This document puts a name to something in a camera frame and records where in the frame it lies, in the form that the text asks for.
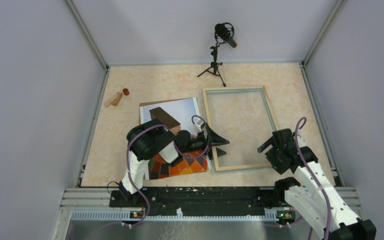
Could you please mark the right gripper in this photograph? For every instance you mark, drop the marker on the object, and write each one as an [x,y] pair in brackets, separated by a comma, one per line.
[269,154]

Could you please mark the wooden picture frame blue edge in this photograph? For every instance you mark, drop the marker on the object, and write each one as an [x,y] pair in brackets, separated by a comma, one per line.
[244,116]

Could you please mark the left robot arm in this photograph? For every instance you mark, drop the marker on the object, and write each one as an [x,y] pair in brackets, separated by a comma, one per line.
[154,139]

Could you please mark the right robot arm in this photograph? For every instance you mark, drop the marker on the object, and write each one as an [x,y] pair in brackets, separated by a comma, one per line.
[310,192]

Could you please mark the wooden block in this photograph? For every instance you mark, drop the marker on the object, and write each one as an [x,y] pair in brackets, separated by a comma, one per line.
[107,103]
[117,100]

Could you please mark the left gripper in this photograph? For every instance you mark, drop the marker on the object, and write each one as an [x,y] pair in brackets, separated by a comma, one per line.
[215,139]

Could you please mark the black microphone on tripod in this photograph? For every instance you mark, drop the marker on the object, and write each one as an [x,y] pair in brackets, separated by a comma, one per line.
[223,34]

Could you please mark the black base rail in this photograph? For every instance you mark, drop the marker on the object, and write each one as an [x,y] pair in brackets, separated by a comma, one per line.
[203,201]

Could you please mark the brown backing board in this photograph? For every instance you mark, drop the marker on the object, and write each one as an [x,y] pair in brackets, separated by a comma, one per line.
[145,104]

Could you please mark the small brown cylinder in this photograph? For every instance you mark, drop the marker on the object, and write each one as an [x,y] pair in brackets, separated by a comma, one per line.
[126,92]

